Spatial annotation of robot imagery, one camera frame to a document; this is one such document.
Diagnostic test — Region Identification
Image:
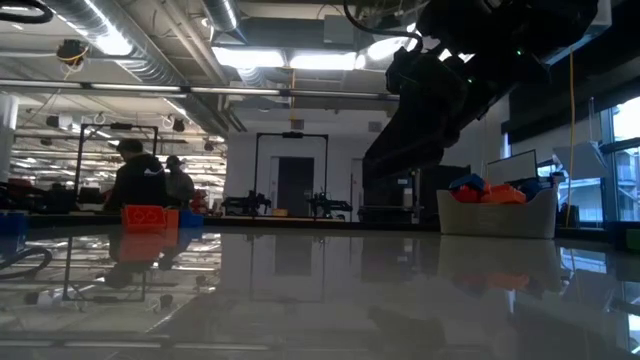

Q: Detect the silver round ceiling duct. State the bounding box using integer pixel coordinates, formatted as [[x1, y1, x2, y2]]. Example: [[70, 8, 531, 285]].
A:
[[42, 0, 234, 136], [201, 0, 242, 32]]

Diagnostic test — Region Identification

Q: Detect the large orange building block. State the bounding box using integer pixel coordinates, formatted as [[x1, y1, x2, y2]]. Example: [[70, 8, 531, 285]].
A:
[[480, 182, 528, 205], [121, 203, 168, 234]]

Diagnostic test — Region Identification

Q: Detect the yellow hanging cord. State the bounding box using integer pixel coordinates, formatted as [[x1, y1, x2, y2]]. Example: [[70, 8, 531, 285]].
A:
[[566, 49, 577, 229]]

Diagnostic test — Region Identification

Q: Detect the white plastic bin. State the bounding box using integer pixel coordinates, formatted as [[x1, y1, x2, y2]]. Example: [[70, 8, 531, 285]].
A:
[[437, 188, 559, 240]]

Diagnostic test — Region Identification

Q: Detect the black frame stand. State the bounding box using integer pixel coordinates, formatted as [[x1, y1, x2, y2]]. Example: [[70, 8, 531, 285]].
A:
[[253, 131, 330, 216], [73, 122, 160, 201]]

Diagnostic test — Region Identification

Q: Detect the long grey ceiling pipe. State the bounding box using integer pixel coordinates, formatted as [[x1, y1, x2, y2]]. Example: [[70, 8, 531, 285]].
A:
[[0, 79, 401, 101]]

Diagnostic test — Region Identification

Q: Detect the black monitor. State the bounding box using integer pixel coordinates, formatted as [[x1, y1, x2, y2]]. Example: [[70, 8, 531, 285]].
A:
[[418, 162, 474, 226]]

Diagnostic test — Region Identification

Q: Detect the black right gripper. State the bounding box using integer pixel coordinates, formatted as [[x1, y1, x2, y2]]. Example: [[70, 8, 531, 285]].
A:
[[363, 47, 469, 178]]

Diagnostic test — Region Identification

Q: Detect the white angled shade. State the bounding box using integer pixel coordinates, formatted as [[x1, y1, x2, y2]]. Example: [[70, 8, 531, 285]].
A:
[[551, 141, 610, 182]]

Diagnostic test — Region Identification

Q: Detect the black base cable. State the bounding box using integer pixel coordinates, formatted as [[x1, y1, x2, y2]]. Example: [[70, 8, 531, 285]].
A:
[[0, 245, 55, 281]]

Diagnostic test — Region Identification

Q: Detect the grey ceiling box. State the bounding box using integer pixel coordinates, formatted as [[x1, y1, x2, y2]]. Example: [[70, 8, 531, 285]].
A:
[[322, 13, 359, 46]]

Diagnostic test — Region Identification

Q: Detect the black aluminium table frame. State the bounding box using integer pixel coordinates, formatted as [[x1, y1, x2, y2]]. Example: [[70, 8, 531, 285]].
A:
[[202, 215, 606, 239]]

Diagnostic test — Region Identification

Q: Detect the black window frame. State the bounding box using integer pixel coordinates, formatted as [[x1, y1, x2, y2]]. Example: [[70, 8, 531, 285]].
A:
[[597, 94, 640, 222]]

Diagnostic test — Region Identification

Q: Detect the large red building block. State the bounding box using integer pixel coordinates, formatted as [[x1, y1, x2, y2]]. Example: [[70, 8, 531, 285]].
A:
[[452, 184, 490, 204]]

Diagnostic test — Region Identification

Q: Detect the person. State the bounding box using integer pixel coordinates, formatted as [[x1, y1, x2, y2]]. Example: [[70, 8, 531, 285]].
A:
[[164, 154, 196, 209], [102, 138, 169, 211]]

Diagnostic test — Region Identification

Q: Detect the silver ceiling air unit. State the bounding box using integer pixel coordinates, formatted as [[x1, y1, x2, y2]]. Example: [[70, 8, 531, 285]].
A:
[[542, 0, 614, 69]]

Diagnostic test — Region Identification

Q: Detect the dark grey door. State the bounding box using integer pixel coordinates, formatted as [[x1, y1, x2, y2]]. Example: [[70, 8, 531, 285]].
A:
[[276, 156, 316, 218]]

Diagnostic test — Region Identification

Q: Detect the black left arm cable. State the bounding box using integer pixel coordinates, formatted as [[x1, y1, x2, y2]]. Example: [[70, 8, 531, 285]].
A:
[[0, 0, 55, 25]]

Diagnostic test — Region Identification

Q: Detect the white board on stand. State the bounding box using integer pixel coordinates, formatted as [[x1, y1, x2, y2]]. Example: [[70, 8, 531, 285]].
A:
[[487, 148, 540, 187]]

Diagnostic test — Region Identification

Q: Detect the red background machine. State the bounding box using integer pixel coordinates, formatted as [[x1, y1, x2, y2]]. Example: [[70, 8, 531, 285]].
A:
[[188, 188, 210, 215]]

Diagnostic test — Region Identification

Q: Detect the black ceiling device yellow cable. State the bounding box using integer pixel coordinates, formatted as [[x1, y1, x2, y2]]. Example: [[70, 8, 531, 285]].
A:
[[54, 38, 92, 79]]

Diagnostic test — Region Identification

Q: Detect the bright ceiling light panel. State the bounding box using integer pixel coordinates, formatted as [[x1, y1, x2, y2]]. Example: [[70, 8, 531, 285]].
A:
[[211, 46, 361, 71]]

